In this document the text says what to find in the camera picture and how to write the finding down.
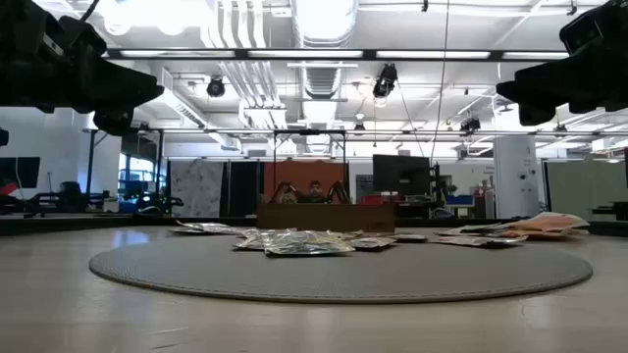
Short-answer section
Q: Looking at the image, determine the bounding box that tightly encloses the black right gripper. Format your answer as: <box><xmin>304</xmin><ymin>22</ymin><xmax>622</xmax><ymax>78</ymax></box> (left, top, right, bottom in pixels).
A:
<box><xmin>496</xmin><ymin>48</ymin><xmax>628</xmax><ymax>127</ymax></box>

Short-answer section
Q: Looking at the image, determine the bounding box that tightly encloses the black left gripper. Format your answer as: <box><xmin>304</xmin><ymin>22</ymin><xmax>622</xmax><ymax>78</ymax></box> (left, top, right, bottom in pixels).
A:
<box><xmin>43</xmin><ymin>53</ymin><xmax>166</xmax><ymax>137</ymax></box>

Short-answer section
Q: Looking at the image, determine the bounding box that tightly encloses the brown wooden tea organiser box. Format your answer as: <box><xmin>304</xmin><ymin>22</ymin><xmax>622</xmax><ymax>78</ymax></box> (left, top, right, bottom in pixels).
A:
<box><xmin>256</xmin><ymin>203</ymin><xmax>396</xmax><ymax>234</ymax></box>

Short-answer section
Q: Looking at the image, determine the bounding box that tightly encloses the white round pillar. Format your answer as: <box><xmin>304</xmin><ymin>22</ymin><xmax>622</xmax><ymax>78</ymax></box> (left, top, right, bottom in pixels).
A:
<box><xmin>493</xmin><ymin>135</ymin><xmax>540</xmax><ymax>220</ymax></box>

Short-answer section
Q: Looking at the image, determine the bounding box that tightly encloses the white marbled partition panel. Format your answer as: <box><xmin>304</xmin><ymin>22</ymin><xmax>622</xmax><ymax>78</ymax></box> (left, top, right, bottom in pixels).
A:
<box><xmin>170</xmin><ymin>160</ymin><xmax>225</xmax><ymax>218</ymax></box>

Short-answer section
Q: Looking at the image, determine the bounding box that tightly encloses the black partition panel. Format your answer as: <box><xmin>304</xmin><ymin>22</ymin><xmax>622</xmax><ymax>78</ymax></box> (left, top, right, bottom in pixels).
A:
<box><xmin>228</xmin><ymin>161</ymin><xmax>260</xmax><ymax>218</ymax></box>

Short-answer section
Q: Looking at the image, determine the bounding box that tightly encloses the black computer monitor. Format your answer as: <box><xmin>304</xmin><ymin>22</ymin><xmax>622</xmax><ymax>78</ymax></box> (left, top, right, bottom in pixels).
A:
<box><xmin>372</xmin><ymin>154</ymin><xmax>432</xmax><ymax>196</ymax></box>

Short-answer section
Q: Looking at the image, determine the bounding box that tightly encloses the black overhead light beam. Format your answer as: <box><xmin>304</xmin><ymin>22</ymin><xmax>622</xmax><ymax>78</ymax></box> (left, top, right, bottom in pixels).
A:
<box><xmin>105</xmin><ymin>47</ymin><xmax>570</xmax><ymax>63</ymax></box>

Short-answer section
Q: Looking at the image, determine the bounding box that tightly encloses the black background desk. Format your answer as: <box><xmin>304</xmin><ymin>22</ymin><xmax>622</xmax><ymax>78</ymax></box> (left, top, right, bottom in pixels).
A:
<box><xmin>591</xmin><ymin>200</ymin><xmax>628</xmax><ymax>222</ymax></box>

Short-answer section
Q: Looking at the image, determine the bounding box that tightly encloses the orange partition panel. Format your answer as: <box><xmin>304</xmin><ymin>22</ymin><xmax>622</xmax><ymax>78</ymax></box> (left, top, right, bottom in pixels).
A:
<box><xmin>263</xmin><ymin>160</ymin><xmax>347</xmax><ymax>203</ymax></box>

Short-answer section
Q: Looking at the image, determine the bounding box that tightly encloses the person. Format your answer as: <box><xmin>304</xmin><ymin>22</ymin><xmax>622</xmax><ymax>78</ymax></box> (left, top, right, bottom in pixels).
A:
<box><xmin>302</xmin><ymin>179</ymin><xmax>328</xmax><ymax>204</ymax></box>

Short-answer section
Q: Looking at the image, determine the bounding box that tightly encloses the round grey table mat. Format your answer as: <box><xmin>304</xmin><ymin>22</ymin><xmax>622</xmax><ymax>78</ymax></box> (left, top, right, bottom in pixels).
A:
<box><xmin>87</xmin><ymin>233</ymin><xmax>594</xmax><ymax>305</ymax></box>

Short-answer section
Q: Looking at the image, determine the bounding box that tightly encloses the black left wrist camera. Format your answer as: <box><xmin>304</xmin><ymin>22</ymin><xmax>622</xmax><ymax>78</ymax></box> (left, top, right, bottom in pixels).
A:
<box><xmin>41</xmin><ymin>17</ymin><xmax>108</xmax><ymax>58</ymax></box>

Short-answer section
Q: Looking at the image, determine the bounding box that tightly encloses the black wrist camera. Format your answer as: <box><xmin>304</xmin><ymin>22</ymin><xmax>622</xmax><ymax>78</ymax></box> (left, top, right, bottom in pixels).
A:
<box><xmin>558</xmin><ymin>7</ymin><xmax>607</xmax><ymax>55</ymax></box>
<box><xmin>41</xmin><ymin>17</ymin><xmax>108</xmax><ymax>58</ymax></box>

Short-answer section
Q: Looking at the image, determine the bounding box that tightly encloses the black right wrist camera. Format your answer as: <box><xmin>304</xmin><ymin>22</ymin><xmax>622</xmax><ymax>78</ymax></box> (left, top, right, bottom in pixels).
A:
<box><xmin>558</xmin><ymin>7</ymin><xmax>607</xmax><ymax>55</ymax></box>

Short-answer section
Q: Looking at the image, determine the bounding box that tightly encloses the black left wrist camera cable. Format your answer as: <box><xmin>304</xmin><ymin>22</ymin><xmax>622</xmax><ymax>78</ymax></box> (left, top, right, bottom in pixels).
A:
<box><xmin>78</xmin><ymin>0</ymin><xmax>102</xmax><ymax>24</ymax></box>

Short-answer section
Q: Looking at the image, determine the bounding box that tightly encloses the green partition wall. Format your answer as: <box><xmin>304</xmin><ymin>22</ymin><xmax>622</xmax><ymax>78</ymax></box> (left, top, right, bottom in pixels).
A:
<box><xmin>544</xmin><ymin>160</ymin><xmax>628</xmax><ymax>221</ymax></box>

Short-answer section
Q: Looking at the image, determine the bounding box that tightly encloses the black wall screen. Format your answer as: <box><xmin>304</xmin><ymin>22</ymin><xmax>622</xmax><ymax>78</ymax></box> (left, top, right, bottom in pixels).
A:
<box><xmin>0</xmin><ymin>156</ymin><xmax>41</xmax><ymax>190</ymax></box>

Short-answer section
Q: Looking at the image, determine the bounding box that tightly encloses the black aluminium table frame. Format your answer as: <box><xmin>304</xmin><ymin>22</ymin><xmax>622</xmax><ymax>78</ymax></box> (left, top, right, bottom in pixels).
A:
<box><xmin>0</xmin><ymin>214</ymin><xmax>628</xmax><ymax>237</ymax></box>

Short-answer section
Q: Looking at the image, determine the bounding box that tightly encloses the black background gantry frame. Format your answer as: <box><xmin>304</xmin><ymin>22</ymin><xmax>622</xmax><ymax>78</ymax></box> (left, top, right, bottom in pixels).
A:
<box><xmin>272</xmin><ymin>128</ymin><xmax>348</xmax><ymax>205</ymax></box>

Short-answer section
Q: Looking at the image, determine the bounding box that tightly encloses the silver ventilation duct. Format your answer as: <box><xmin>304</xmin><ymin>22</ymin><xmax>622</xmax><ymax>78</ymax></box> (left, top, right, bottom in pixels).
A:
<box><xmin>290</xmin><ymin>0</ymin><xmax>359</xmax><ymax>99</ymax></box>

